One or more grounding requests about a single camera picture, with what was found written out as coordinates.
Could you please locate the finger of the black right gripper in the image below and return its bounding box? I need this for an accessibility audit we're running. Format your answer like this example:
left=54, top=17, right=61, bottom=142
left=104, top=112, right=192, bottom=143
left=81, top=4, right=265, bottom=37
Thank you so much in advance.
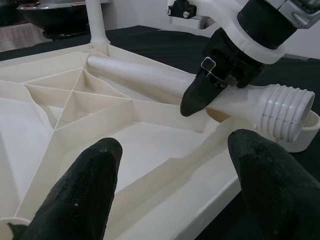
left=180, top=74, right=226, bottom=118

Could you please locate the white plastic table leg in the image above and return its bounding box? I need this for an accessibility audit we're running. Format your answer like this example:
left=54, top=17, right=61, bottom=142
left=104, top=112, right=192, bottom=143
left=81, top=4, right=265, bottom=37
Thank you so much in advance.
left=86, top=54, right=316, bottom=143
left=86, top=0, right=111, bottom=50

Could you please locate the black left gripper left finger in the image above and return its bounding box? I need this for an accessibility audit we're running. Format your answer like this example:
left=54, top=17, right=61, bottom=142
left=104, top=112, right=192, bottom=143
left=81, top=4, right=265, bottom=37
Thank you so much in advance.
left=7, top=136, right=124, bottom=240

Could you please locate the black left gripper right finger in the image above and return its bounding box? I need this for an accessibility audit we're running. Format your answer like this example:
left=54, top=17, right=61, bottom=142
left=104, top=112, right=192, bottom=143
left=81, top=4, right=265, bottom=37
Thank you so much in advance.
left=227, top=128, right=320, bottom=240

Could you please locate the black tablecloth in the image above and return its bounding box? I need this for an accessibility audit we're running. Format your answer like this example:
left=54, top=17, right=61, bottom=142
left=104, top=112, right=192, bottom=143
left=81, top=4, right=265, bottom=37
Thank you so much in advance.
left=0, top=24, right=320, bottom=240

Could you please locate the cream plastic table top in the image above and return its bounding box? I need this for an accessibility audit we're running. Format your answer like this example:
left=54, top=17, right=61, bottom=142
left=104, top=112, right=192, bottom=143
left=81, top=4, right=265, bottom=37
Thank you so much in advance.
left=0, top=43, right=320, bottom=240

